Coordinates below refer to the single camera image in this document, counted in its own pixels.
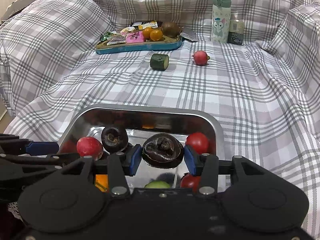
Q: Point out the white green cartoon bottle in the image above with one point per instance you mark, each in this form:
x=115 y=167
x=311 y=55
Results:
x=221 y=16

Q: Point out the large red radish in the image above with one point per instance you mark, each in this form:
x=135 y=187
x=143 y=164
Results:
x=89 y=146

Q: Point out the small green jar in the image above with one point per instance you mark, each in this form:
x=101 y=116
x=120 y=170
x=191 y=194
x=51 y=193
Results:
x=236 y=32

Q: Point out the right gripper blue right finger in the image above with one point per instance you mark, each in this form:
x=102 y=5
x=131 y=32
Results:
x=206 y=167

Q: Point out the grey plaid sofa cover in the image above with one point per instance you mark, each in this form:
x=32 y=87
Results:
x=264 y=93

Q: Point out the brown kiwi fruit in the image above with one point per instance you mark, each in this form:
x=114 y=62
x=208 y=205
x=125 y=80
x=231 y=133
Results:
x=170 y=29

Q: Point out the cucumber piece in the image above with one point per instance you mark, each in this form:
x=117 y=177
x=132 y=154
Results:
x=159 y=62
x=157 y=184

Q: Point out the yellow pastry packet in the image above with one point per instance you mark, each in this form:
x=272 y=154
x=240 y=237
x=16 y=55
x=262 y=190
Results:
x=144 y=25

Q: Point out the green foil candy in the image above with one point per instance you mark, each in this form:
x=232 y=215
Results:
x=107 y=36

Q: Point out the pink snack packet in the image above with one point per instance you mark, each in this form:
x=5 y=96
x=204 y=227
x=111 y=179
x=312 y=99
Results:
x=135 y=37

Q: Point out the small pink radish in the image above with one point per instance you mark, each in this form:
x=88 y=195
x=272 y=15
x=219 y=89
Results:
x=201 y=58

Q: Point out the brown clear snack packet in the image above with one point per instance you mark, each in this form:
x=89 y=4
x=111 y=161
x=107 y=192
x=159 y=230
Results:
x=115 y=40

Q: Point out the silver foil wrapper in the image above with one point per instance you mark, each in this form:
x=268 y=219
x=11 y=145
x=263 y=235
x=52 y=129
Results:
x=188 y=34

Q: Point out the small orange in tin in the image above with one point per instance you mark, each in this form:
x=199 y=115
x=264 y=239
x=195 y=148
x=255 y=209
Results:
x=146 y=32
x=156 y=35

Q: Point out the blue gold snack tin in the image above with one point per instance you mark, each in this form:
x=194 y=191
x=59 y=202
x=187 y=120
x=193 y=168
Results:
x=166 y=43

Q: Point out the dark water chestnut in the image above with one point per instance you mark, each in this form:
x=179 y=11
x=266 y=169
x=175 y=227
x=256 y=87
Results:
x=114 y=138
x=162 y=150

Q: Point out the red cherry tomato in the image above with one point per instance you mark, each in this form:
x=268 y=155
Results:
x=198 y=141
x=191 y=182

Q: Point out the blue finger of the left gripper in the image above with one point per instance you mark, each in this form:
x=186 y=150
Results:
x=41 y=148

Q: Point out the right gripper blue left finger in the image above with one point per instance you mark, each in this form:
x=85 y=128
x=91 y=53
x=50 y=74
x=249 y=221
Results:
x=119 y=166

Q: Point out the orange tangerine with stem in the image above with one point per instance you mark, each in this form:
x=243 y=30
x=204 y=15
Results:
x=101 y=182

